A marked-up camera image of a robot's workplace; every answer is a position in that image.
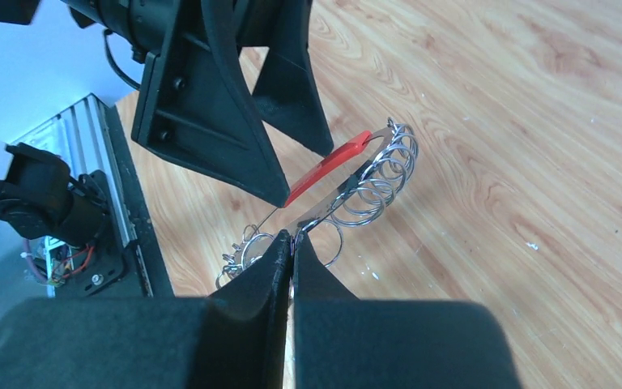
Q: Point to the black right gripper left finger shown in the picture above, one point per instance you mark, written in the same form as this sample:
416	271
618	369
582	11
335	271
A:
231	338

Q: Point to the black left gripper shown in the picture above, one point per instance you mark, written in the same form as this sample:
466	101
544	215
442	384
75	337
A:
194	108

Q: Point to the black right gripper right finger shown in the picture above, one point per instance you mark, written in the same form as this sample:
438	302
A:
342	341

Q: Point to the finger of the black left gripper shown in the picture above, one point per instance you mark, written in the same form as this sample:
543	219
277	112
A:
285	92

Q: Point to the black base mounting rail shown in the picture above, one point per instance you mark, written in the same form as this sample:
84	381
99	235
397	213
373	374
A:
126	260

